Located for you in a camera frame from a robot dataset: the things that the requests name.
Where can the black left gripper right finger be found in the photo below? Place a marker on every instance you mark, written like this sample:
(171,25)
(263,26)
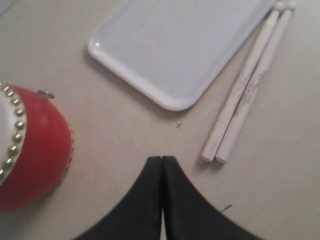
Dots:
(188,215)

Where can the small red drum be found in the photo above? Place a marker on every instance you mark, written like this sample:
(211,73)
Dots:
(36,146)

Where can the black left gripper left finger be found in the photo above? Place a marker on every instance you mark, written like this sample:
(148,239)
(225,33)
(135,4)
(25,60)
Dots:
(138,216)

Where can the white drumstick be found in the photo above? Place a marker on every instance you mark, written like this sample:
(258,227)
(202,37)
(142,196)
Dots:
(224,118)
(248,98)

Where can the white rectangular tray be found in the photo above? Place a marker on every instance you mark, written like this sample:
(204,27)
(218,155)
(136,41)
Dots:
(172,50)

